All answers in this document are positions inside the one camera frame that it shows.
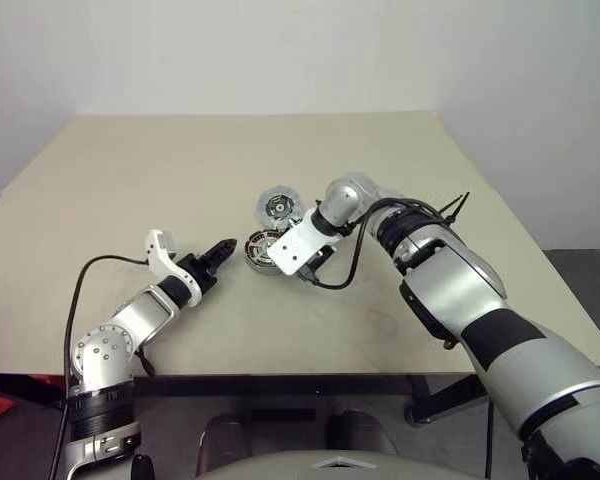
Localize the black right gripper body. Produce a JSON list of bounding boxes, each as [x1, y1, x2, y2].
[[296, 243, 336, 285]]

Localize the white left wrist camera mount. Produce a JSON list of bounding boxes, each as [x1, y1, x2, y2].
[[144, 228, 204, 309]]

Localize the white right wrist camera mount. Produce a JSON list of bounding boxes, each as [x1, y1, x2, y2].
[[265, 208, 342, 277]]

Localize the silver metal disc cover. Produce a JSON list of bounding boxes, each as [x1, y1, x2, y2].
[[243, 228, 284, 264]]

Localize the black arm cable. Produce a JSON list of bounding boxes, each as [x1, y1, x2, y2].
[[47, 254, 155, 480], [307, 197, 454, 291]]

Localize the silver robot torso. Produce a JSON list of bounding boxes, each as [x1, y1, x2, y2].
[[199, 448, 461, 480]]

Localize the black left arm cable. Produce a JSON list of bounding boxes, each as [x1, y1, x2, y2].
[[47, 254, 155, 480]]

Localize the black metal table frame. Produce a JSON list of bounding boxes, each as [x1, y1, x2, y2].
[[129, 373, 491, 427]]

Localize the motor stator housing copper windings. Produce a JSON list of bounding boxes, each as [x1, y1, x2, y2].
[[242, 228, 287, 277]]

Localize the black cable tie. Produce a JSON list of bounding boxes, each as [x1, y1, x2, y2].
[[437, 191, 472, 216], [442, 199, 465, 227]]

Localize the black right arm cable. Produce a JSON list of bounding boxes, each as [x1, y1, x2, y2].
[[307, 197, 454, 291]]

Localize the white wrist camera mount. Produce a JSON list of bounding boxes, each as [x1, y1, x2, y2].
[[144, 228, 204, 309], [265, 208, 342, 277]]

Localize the dark rounded shape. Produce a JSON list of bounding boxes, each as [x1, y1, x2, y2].
[[195, 415, 254, 469]]

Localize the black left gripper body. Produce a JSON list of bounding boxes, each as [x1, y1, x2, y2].
[[177, 252, 220, 297]]

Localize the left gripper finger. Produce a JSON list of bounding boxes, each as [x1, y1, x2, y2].
[[206, 242, 239, 276], [203, 237, 239, 262]]

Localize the motor end cap with board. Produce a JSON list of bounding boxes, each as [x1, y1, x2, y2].
[[254, 183, 306, 230]]

